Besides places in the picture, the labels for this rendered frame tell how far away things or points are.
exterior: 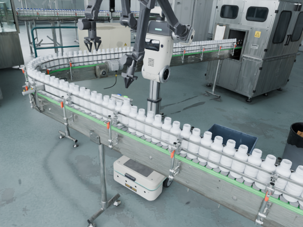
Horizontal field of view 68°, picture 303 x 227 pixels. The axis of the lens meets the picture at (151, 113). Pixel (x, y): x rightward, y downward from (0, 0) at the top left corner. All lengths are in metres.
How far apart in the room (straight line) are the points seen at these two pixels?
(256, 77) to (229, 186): 3.74
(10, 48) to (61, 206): 4.77
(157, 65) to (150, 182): 1.05
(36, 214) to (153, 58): 1.69
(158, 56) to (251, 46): 3.12
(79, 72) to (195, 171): 2.01
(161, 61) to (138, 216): 1.38
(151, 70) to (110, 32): 3.68
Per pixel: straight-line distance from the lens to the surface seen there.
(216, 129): 1.75
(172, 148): 1.15
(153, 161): 1.36
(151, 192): 2.19
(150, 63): 1.90
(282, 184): 1.16
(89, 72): 2.89
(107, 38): 5.49
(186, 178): 1.29
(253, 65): 4.76
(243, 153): 1.11
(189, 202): 2.39
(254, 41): 4.74
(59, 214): 2.33
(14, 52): 6.52
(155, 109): 2.05
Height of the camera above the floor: 1.74
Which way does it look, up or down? 27 degrees down
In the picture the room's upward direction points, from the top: 4 degrees clockwise
